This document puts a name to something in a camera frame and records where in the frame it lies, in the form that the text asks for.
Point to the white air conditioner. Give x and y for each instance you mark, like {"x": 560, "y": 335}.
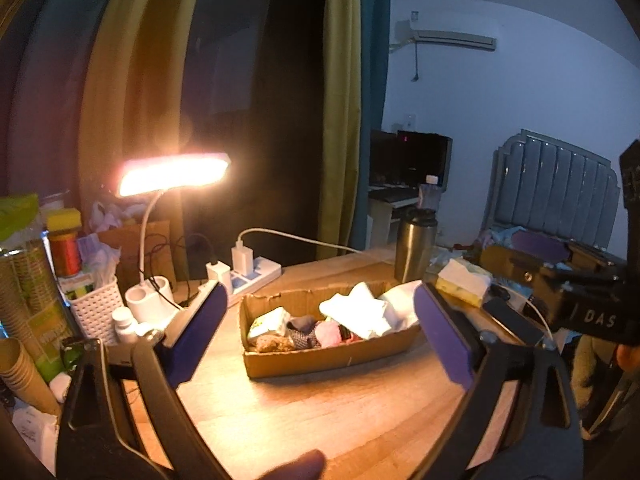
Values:
{"x": 455, "y": 39}

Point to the white power strip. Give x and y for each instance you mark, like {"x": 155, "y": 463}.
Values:
{"x": 264, "y": 271}

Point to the cardboard box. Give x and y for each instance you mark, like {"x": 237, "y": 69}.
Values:
{"x": 325, "y": 360}

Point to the red jar with yellow lid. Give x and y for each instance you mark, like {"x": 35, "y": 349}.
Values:
{"x": 65, "y": 250}

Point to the tall white charger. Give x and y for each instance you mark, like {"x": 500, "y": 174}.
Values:
{"x": 243, "y": 259}

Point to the stack of brown paper cups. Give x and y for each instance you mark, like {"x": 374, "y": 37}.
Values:
{"x": 25, "y": 375}

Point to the yellow tissue pack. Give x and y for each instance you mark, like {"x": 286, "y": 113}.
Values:
{"x": 462, "y": 280}

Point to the beige fuzzy cloth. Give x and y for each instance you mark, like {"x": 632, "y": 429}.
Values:
{"x": 592, "y": 365}

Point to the white plastic bag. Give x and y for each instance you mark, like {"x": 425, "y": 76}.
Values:
{"x": 112, "y": 217}

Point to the white desk lamp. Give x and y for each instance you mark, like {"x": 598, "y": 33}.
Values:
{"x": 150, "y": 300}

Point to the white paper box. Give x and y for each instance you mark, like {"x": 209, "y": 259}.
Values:
{"x": 35, "y": 435}

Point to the green curtain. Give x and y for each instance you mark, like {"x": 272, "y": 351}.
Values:
{"x": 135, "y": 60}
{"x": 340, "y": 110}

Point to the grey dotted sock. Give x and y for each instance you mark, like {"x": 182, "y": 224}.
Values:
{"x": 302, "y": 335}

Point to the steel tumbler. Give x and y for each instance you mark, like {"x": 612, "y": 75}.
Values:
{"x": 415, "y": 250}

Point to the black monitor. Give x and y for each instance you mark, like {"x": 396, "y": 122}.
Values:
{"x": 410, "y": 160}

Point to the brown scouring sponge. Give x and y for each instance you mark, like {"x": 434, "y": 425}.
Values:
{"x": 274, "y": 344}

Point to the clear plastic bottle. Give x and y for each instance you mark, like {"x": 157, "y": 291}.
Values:
{"x": 430, "y": 195}

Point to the person's left hand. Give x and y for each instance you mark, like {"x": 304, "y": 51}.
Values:
{"x": 295, "y": 467}

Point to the white medicine bottle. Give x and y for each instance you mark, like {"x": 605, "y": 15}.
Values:
{"x": 124, "y": 324}

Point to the white tissue paper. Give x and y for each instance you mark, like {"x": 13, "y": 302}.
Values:
{"x": 355, "y": 310}
{"x": 400, "y": 305}

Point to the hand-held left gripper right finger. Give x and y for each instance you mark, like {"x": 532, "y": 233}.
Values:
{"x": 445, "y": 335}

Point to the grey padded headboard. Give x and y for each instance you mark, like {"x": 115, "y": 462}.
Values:
{"x": 555, "y": 185}

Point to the person's right hand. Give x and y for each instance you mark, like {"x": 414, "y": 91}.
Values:
{"x": 629, "y": 357}

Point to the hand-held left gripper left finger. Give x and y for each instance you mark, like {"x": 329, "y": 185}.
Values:
{"x": 200, "y": 330}

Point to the white cartoon tissue packet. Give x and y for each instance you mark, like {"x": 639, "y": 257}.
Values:
{"x": 267, "y": 322}

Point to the white cabinet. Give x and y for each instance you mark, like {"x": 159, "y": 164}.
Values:
{"x": 385, "y": 215}

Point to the pink cloth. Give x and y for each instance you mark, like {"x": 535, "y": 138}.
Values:
{"x": 330, "y": 334}

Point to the teal curtain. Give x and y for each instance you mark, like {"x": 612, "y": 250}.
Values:
{"x": 372, "y": 85}

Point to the white plastic basket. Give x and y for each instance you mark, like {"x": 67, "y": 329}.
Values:
{"x": 95, "y": 310}

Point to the green printed packet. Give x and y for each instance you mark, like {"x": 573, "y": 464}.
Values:
{"x": 35, "y": 285}

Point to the small white charger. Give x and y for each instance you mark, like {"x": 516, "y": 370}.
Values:
{"x": 219, "y": 272}

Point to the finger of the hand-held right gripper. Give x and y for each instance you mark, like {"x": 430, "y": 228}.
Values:
{"x": 540, "y": 247}
{"x": 510, "y": 316}

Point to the brown paper bag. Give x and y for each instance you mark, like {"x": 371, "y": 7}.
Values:
{"x": 125, "y": 255}

